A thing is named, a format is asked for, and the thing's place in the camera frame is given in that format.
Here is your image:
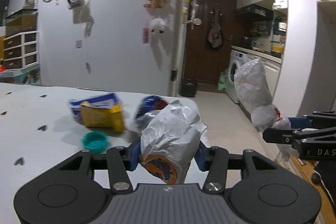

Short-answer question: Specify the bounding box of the teal plastic lid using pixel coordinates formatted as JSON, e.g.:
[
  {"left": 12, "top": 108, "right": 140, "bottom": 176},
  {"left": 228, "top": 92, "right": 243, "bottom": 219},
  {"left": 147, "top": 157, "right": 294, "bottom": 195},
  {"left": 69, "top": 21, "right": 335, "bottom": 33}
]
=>
[{"left": 81, "top": 131, "right": 109, "bottom": 155}]

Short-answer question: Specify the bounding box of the white paper wrapper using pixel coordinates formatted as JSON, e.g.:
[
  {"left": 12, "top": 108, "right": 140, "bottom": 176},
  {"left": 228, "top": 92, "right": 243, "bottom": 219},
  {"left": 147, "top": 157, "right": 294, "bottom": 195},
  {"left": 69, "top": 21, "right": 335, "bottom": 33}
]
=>
[{"left": 139, "top": 100, "right": 207, "bottom": 184}]

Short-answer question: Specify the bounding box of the white plastic bag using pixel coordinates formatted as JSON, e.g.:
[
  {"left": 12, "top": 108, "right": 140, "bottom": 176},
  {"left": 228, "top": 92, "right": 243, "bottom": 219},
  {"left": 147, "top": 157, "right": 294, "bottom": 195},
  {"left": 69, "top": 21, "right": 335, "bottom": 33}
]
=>
[{"left": 233, "top": 58, "right": 300, "bottom": 163}]

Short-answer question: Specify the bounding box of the crushed blue Pepsi can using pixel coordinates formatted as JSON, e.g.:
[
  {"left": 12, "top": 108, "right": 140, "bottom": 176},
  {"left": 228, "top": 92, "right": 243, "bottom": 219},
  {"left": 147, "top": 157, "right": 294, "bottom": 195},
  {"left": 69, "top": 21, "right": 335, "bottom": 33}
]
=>
[{"left": 134, "top": 96, "right": 169, "bottom": 130}]

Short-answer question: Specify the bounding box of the yellow snack box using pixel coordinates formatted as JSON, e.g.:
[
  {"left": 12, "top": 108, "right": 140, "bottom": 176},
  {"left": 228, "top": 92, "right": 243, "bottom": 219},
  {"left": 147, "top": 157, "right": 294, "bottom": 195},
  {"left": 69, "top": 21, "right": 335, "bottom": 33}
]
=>
[{"left": 80, "top": 102, "right": 126, "bottom": 133}]

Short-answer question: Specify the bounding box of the black floor basket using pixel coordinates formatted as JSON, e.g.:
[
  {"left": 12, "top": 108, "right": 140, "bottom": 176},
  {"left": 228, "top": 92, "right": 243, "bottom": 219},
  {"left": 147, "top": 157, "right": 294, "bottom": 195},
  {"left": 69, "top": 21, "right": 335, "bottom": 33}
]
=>
[{"left": 179, "top": 79, "right": 198, "bottom": 98}]

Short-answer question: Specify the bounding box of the green plastic bag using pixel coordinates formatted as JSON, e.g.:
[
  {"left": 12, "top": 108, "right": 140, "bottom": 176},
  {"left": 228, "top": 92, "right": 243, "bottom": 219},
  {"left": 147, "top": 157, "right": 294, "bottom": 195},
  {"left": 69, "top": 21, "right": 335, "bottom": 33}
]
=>
[{"left": 217, "top": 69, "right": 229, "bottom": 92}]

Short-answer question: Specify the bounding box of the blue cardboard box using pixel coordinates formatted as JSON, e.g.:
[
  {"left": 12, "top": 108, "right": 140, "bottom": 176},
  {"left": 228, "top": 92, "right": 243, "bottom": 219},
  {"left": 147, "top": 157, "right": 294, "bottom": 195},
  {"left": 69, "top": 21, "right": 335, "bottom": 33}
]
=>
[{"left": 68, "top": 93, "right": 122, "bottom": 123}]

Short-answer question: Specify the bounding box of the white washing machine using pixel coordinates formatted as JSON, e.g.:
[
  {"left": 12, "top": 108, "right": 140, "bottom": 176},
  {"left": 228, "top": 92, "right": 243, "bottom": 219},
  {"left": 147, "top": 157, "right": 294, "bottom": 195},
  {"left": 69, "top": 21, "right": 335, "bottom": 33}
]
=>
[{"left": 225, "top": 49, "right": 259, "bottom": 104}]

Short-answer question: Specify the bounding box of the dark wooden door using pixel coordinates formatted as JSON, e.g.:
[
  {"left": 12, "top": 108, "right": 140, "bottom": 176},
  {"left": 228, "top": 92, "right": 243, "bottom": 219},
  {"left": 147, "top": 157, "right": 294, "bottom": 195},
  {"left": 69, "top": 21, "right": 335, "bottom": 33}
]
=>
[{"left": 183, "top": 0, "right": 238, "bottom": 85}]

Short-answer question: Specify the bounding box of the hanging brown bag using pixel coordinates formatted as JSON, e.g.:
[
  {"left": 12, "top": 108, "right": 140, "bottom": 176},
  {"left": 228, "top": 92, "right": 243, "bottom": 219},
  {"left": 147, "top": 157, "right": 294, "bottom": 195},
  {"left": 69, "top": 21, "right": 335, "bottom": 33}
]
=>
[{"left": 206, "top": 8, "right": 223, "bottom": 51}]

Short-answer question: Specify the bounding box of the white drawer cabinet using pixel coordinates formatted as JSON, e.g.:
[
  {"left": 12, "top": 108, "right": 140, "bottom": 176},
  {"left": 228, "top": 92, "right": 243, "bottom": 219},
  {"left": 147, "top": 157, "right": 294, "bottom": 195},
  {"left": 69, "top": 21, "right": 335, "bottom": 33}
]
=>
[{"left": 3, "top": 31, "right": 39, "bottom": 70}]

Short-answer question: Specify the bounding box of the pink hanging wall tag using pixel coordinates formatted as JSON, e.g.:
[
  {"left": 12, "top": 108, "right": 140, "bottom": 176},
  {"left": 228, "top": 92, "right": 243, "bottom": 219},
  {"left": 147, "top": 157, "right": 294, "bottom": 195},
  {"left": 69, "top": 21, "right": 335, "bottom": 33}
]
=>
[{"left": 142, "top": 27, "right": 150, "bottom": 44}]

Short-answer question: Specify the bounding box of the white plush wall toy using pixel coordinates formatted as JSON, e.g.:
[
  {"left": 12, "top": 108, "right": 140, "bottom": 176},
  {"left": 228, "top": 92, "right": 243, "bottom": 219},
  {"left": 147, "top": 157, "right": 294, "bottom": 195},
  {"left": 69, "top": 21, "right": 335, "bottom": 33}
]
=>
[{"left": 150, "top": 18, "right": 166, "bottom": 34}]

